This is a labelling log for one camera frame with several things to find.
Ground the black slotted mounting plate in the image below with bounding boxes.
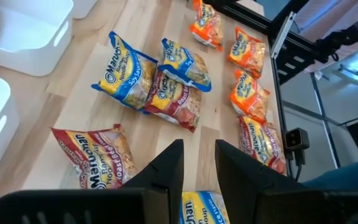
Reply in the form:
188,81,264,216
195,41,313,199
270,29,326,86

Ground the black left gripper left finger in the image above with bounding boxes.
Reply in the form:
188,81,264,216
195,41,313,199
122,139,185,224

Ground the black aluminium table frame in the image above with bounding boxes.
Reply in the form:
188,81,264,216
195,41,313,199
202,0,275,35

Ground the thin black stand pole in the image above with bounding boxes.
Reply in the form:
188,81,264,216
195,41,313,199
309,72,343,170

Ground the white flat bar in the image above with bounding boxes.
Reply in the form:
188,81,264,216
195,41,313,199
270,11,297,60

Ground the person's leg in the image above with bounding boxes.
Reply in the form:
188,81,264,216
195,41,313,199
301,157,358,191

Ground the red Maruchan ramen packet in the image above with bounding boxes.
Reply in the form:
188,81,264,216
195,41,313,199
50,123,139,190
144,70,203,134
237,114,288,175

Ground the black camera cable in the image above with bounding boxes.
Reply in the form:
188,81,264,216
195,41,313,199
286,149,306,183

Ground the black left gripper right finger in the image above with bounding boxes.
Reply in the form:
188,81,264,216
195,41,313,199
214,139,306,224

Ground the orange Maruchan ramen packet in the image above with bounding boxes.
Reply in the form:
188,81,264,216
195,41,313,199
229,68,271,124
190,0,224,52
227,26,267,79

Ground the small black table-level camera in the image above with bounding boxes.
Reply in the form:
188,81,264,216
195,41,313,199
283,127,311,151

